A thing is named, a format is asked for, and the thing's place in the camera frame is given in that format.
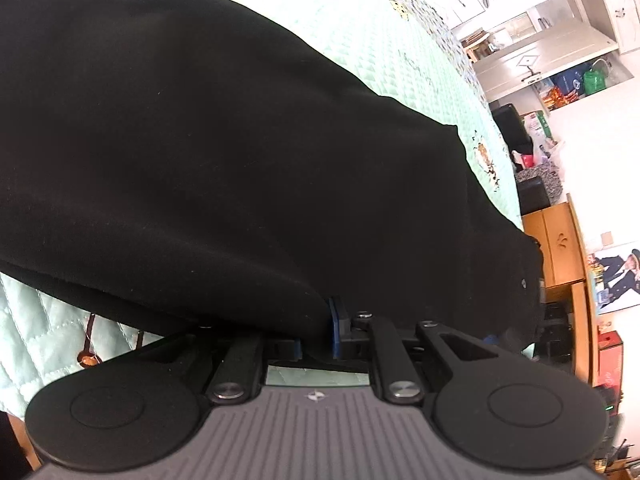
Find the framed uniform photo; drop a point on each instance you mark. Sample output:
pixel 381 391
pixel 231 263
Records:
pixel 620 275

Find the green bag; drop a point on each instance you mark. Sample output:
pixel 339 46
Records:
pixel 595 82

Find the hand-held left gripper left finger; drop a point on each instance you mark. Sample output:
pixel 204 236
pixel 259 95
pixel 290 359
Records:
pixel 240 365

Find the wooden cabinet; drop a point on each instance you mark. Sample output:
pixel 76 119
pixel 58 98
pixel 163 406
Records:
pixel 555 245

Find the mint quilted bee mat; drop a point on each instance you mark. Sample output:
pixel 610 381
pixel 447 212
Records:
pixel 400 60

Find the black ottoman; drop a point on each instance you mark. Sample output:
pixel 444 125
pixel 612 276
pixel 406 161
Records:
pixel 535 202

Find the white drawer cabinet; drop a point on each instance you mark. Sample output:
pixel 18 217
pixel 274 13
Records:
pixel 460 2

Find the blue bag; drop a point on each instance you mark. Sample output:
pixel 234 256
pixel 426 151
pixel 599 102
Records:
pixel 567 80

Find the black fleece garment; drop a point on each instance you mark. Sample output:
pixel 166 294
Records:
pixel 225 160

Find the red box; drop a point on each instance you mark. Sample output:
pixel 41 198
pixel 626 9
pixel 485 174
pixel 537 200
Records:
pixel 610 360

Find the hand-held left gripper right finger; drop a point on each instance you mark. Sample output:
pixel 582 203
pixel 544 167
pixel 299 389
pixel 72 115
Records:
pixel 336 330

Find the speckled cloth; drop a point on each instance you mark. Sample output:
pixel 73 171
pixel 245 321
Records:
pixel 547 177

